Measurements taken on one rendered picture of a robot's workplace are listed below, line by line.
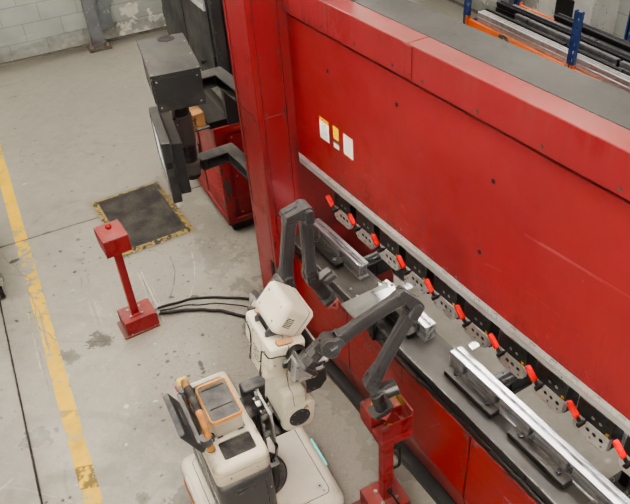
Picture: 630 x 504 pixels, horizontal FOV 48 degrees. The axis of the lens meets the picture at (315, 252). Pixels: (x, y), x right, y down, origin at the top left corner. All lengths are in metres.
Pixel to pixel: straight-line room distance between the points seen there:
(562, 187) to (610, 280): 0.31
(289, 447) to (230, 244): 2.21
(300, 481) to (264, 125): 1.78
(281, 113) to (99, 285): 2.35
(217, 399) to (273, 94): 1.50
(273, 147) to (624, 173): 2.07
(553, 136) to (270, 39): 1.68
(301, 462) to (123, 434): 1.19
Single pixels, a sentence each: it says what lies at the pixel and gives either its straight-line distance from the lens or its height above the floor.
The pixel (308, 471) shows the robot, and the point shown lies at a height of 0.28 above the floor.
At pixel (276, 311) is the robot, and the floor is 1.35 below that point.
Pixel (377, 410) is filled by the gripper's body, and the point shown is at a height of 0.90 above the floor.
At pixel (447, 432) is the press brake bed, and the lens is 3.34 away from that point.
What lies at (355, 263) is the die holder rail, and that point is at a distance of 3.67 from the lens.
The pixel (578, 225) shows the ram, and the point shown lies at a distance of 2.29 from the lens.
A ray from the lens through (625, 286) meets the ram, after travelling 2.26.
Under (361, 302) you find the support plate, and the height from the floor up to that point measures 1.00.
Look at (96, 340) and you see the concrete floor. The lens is 4.98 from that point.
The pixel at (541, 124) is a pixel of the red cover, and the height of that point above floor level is 2.25.
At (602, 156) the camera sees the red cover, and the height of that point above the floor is 2.25.
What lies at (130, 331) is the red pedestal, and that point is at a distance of 4.89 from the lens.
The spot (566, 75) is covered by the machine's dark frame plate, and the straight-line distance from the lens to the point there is 2.44.
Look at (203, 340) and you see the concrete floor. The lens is 4.75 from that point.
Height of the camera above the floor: 3.29
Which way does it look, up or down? 38 degrees down
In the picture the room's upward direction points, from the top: 5 degrees counter-clockwise
